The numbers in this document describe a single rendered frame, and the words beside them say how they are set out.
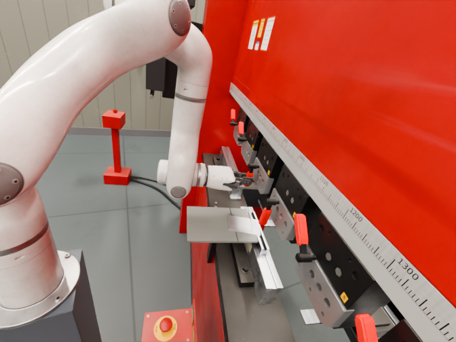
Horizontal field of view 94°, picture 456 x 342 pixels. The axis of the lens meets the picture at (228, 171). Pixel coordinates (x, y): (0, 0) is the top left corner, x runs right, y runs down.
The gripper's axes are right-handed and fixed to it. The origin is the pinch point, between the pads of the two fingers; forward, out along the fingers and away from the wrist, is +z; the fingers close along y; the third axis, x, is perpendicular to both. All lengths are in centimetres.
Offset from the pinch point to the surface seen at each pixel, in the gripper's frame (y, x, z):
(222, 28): -80, 49, -7
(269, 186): 9.5, 4.0, 5.0
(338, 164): 32.5, 25.7, 4.0
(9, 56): -259, -22, -227
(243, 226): 6.7, -18.2, 1.9
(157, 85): -93, 9, -43
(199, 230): 8.7, -18.4, -15.3
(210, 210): -2.2, -18.4, -10.5
